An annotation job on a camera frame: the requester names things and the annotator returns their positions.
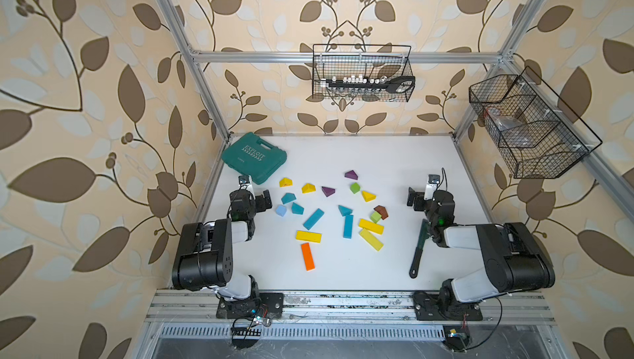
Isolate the wire basket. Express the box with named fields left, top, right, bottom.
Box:
left=469, top=66, right=603, bottom=179
left=308, top=43, right=415, bottom=104

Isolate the yellow rectangular block right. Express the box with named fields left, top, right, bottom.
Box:
left=358, top=219, right=384, bottom=235

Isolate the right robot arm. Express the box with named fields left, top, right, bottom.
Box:
left=406, top=186, right=556, bottom=306

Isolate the teal trapezoid block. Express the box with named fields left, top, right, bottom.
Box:
left=292, top=202, right=304, bottom=215

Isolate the purple triangle block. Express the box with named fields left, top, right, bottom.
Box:
left=322, top=187, right=336, bottom=197
left=344, top=170, right=358, bottom=180

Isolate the plastic bag in basket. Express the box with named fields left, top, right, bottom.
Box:
left=487, top=108, right=533, bottom=148

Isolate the socket set rail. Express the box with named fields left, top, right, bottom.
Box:
left=316, top=76, right=416, bottom=94

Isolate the back wire basket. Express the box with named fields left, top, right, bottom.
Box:
left=308, top=43, right=415, bottom=104

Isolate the teal triangle block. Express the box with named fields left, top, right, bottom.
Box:
left=338, top=205, right=353, bottom=217
left=282, top=192, right=297, bottom=205

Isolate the yellow triangle block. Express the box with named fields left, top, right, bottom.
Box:
left=362, top=191, right=376, bottom=202
left=279, top=178, right=293, bottom=187
left=301, top=183, right=316, bottom=194

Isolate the brown block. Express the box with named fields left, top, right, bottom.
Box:
left=374, top=206, right=389, bottom=220

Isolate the light green cube lower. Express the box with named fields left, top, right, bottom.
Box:
left=370, top=212, right=381, bottom=224

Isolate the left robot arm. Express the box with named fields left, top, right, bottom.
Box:
left=172, top=185, right=272, bottom=301

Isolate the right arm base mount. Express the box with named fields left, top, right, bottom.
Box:
left=412, top=290, right=483, bottom=321

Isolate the right wire basket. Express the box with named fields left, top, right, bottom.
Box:
left=469, top=66, right=603, bottom=179

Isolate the orange rectangular block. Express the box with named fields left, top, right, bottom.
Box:
left=300, top=243, right=315, bottom=272

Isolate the yellow rectangular block left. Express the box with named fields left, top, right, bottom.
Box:
left=296, top=230, right=322, bottom=244

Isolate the green plastic tool case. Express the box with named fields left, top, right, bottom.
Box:
left=221, top=132, right=287, bottom=185

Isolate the lime yellow rectangular block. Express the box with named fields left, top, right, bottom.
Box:
left=359, top=230, right=384, bottom=251

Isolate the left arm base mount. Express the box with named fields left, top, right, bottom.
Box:
left=216, top=291, right=284, bottom=319

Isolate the green cube upper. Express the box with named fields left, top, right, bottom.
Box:
left=350, top=182, right=361, bottom=194

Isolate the teal long block diagonal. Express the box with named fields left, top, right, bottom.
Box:
left=303, top=208, right=325, bottom=230

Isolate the teal long block upright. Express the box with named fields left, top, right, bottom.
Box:
left=343, top=214, right=353, bottom=240

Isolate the light blue cube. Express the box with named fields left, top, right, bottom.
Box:
left=276, top=205, right=287, bottom=217

